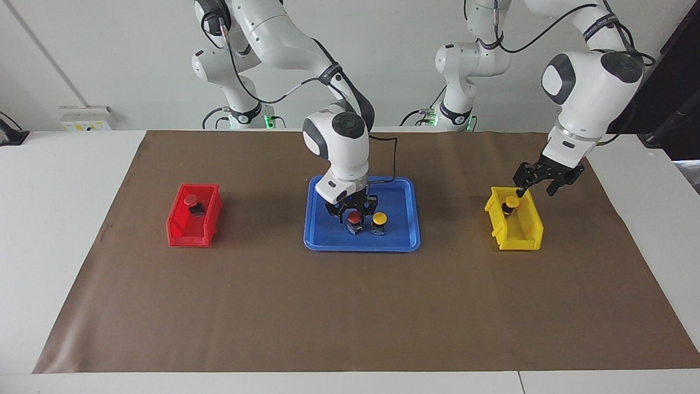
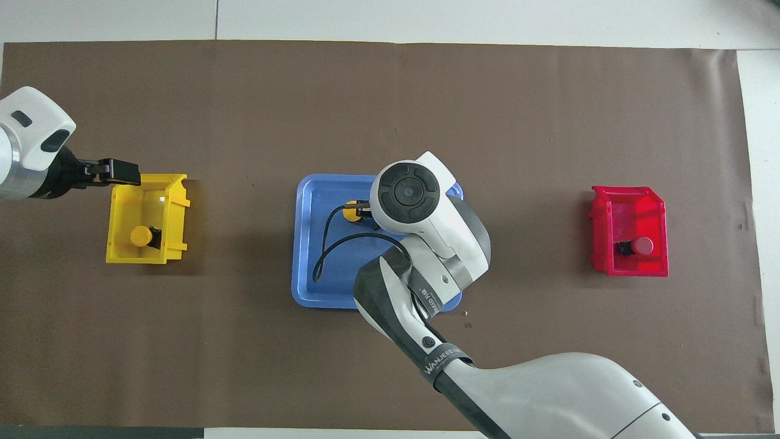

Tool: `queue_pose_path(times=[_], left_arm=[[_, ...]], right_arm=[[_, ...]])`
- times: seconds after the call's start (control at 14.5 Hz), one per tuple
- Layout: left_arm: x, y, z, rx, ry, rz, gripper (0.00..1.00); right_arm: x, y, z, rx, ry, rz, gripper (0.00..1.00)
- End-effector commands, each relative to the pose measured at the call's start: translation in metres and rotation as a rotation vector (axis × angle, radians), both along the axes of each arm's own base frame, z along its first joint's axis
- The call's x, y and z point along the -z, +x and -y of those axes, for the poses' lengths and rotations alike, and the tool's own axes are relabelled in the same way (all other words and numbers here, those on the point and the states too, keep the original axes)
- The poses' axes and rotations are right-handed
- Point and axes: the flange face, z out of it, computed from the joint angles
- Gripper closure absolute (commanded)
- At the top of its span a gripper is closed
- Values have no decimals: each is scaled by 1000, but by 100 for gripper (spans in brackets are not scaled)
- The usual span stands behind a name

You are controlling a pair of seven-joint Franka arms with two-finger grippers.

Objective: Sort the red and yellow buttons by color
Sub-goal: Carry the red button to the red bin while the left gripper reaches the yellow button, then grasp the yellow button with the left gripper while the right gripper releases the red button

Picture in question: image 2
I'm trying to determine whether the red push button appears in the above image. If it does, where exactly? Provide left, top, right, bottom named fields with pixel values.
left=614, top=236, right=655, bottom=258

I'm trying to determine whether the yellow plastic bin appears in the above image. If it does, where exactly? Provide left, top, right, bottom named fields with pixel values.
left=105, top=173, right=191, bottom=265

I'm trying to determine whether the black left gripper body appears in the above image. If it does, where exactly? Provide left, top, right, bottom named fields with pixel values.
left=36, top=146, right=83, bottom=199

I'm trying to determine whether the red plastic bin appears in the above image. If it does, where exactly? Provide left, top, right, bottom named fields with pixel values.
left=589, top=185, right=670, bottom=279

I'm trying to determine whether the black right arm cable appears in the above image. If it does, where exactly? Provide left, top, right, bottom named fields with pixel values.
left=312, top=203, right=431, bottom=319

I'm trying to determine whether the brown table mat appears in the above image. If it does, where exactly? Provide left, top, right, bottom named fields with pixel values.
left=0, top=40, right=775, bottom=432

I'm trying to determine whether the blue plastic tray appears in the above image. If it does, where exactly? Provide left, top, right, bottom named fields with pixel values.
left=291, top=174, right=464, bottom=313

